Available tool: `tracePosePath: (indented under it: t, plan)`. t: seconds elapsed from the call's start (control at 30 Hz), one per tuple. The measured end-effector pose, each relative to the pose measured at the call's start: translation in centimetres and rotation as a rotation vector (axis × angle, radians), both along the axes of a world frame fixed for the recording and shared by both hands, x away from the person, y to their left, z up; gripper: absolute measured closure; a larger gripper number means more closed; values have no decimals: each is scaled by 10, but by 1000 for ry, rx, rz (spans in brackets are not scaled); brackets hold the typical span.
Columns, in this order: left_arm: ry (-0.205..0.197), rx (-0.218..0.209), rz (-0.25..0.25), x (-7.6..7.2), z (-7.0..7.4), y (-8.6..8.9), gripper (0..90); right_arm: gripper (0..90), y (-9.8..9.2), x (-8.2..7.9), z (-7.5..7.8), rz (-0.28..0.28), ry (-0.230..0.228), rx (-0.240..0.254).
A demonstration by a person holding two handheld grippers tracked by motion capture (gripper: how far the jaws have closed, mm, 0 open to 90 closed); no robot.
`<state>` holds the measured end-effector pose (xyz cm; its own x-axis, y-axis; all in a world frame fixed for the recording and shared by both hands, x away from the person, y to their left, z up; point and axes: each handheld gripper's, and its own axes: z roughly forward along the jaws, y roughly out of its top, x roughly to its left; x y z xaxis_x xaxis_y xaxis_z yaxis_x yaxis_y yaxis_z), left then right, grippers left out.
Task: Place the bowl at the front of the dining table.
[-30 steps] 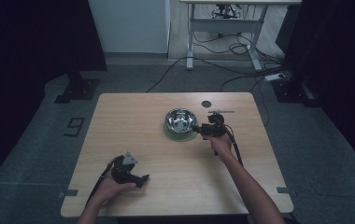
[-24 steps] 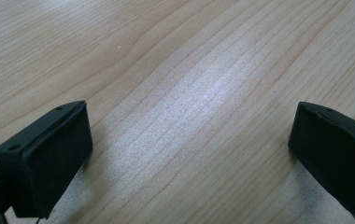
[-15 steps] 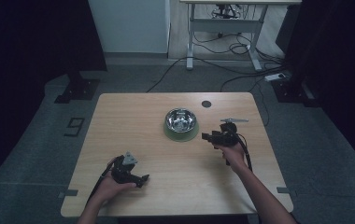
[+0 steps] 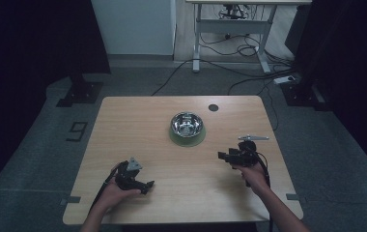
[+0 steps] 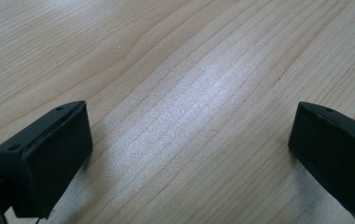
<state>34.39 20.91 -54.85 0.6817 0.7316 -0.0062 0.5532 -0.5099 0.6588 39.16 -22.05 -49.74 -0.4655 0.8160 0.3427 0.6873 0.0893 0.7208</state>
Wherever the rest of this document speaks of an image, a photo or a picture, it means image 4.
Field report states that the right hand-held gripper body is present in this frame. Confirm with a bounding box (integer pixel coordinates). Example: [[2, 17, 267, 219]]
[[228, 134, 270, 168]]

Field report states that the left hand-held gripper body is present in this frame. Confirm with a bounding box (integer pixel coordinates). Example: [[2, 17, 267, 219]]
[[113, 157, 148, 191]]

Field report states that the stainless steel bowl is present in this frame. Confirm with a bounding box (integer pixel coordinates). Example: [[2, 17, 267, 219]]
[[170, 111, 205, 139]]

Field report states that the person's left hand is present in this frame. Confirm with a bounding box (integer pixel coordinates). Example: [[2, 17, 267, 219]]
[[97, 161, 142, 215]]

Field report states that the person's right hand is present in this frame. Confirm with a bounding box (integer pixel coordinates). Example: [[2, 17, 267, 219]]
[[231, 161, 272, 196]]

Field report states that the black stand base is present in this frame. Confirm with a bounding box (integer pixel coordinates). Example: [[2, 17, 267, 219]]
[[55, 72, 105, 108], [280, 80, 331, 112]]

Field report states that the white power strip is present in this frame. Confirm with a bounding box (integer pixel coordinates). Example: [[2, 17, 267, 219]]
[[272, 74, 297, 85]]

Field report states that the dark equipment under desk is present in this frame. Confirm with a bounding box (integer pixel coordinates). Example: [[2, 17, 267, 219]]
[[218, 3, 251, 21]]

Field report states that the white panel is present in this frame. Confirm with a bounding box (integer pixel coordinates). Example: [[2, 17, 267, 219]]
[[91, 0, 177, 56]]

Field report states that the right hand-held gripper cable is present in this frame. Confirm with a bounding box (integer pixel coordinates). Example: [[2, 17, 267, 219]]
[[244, 151, 274, 232]]

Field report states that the hand-held gripper cable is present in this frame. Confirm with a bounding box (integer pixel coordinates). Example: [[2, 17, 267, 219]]
[[88, 161, 128, 215], [244, 151, 274, 232]]

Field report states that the left hand-held gripper cable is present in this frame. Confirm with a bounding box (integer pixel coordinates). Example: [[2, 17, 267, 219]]
[[88, 161, 128, 215]]

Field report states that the long black floor cable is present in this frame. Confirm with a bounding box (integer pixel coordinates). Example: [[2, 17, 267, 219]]
[[151, 58, 195, 97]]

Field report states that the tangle of black floor cables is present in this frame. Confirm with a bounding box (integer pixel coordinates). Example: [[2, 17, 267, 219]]
[[198, 32, 298, 131]]

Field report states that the white metal frame desk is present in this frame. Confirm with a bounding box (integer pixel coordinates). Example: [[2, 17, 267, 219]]
[[185, 0, 313, 74]]

